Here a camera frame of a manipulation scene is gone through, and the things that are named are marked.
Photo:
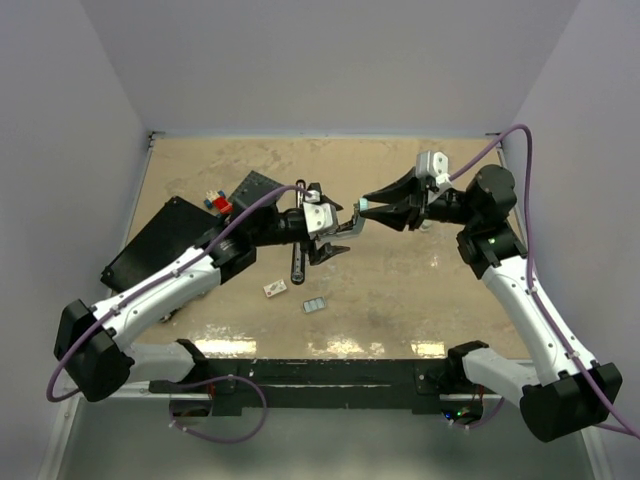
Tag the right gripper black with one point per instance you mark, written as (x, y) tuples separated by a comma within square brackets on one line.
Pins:
[(398, 216)]

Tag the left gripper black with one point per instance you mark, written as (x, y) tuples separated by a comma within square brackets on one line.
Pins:
[(327, 251)]

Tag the light blue stapler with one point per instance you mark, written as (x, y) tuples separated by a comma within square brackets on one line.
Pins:
[(351, 228)]

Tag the staple box tray with staples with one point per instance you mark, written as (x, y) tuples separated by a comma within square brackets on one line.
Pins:
[(314, 305)]

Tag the white staple box sleeve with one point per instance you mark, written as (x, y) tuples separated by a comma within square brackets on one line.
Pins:
[(275, 288)]

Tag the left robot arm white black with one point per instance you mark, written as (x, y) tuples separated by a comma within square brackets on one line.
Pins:
[(96, 344)]

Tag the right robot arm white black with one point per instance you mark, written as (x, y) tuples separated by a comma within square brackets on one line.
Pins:
[(567, 389)]

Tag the light green stapler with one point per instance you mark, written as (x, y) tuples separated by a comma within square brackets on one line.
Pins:
[(425, 226)]

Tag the grey lego baseplate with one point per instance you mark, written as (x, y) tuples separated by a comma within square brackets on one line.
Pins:
[(253, 187)]

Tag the red blue lego car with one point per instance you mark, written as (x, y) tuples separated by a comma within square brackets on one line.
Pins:
[(218, 200)]

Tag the black flat case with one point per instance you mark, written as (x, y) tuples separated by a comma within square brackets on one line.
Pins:
[(173, 229)]

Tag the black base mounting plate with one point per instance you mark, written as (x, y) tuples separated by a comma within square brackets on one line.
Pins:
[(421, 386)]

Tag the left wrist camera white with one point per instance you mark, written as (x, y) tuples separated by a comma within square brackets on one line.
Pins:
[(320, 215)]

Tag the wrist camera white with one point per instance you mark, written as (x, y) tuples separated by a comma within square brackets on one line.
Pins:
[(433, 168), (320, 215)]

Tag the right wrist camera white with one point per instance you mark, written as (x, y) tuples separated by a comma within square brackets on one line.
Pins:
[(433, 168)]

